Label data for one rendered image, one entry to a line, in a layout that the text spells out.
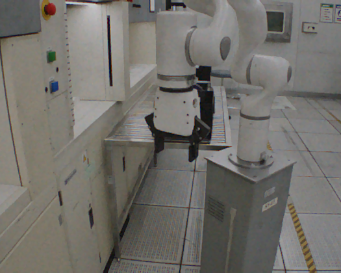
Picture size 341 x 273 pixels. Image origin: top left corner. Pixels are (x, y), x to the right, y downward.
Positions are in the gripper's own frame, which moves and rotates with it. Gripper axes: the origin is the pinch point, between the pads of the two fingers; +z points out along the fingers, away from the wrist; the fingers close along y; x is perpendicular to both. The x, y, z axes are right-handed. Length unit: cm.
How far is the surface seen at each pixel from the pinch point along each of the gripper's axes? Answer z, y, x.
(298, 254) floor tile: 101, -24, -105
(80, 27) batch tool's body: -26, 98, -62
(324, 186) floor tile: 101, -26, -203
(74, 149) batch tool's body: 18, 56, -16
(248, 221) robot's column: 44, -7, -43
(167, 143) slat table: 25, 39, -56
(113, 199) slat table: 58, 64, -44
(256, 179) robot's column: 25, -8, -44
